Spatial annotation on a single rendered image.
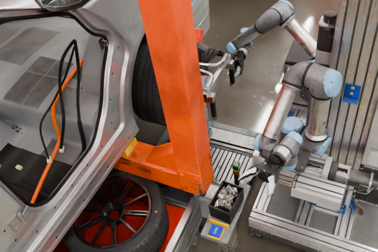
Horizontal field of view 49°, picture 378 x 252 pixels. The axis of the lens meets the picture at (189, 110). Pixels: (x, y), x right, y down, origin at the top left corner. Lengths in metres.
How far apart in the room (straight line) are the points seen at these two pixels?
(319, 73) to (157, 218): 1.30
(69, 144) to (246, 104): 1.78
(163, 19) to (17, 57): 1.68
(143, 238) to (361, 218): 1.39
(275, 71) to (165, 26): 2.57
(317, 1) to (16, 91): 3.62
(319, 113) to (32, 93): 1.78
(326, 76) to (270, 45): 2.66
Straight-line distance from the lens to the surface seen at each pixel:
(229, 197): 2.51
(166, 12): 1.68
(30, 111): 2.79
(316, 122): 2.08
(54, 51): 3.09
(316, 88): 1.91
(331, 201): 2.35
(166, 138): 3.32
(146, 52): 2.63
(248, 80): 4.08
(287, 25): 2.68
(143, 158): 2.63
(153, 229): 2.54
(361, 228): 2.91
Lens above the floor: 2.67
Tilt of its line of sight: 44 degrees down
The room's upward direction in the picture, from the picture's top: 10 degrees counter-clockwise
